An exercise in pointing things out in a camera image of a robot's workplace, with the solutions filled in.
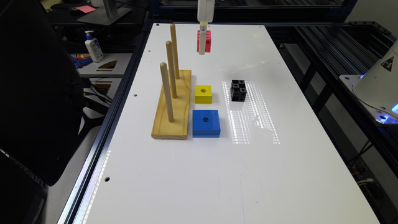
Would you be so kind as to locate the wooden peg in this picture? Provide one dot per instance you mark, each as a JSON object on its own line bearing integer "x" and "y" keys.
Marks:
{"x": 175, "y": 49}
{"x": 167, "y": 94}
{"x": 170, "y": 59}

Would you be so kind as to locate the white lotion pump bottle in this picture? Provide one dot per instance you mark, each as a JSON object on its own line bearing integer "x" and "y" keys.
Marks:
{"x": 93, "y": 47}

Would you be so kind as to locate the yellow block with hole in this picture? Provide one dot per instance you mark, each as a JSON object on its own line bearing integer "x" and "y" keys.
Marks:
{"x": 203, "y": 94}

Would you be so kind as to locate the silver monitor stand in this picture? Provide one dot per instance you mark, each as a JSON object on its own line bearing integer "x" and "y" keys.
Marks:
{"x": 105, "y": 15}

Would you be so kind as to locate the middle wooden peg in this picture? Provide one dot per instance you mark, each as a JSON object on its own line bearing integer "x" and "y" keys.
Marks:
{"x": 170, "y": 59}

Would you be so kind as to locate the pink cube block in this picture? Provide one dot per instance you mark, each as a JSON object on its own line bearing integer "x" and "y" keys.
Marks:
{"x": 208, "y": 41}

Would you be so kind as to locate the black office chair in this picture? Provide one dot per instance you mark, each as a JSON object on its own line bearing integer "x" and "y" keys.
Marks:
{"x": 41, "y": 92}

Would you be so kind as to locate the pink sticky note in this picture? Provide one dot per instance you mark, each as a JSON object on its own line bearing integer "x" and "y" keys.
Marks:
{"x": 86, "y": 9}

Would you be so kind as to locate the blue block with hole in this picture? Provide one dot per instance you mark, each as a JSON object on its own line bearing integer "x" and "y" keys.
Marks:
{"x": 206, "y": 124}

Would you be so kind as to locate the black cube block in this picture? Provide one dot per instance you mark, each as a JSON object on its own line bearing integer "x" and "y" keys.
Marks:
{"x": 238, "y": 90}

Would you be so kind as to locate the back wooden peg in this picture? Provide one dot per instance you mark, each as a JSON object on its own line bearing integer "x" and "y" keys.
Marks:
{"x": 175, "y": 49}

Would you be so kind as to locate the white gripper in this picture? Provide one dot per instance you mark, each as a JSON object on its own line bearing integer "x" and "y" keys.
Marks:
{"x": 205, "y": 13}

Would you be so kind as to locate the wooden peg base board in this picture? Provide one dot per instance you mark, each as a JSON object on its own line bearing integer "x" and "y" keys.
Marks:
{"x": 177, "y": 130}

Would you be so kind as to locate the blue glue gun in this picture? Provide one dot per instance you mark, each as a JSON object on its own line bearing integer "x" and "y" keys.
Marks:
{"x": 81, "y": 60}

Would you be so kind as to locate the front wooden peg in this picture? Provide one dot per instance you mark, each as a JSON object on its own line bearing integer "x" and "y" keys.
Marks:
{"x": 167, "y": 94}

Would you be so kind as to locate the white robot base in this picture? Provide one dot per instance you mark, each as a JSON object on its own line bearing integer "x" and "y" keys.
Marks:
{"x": 376, "y": 90}

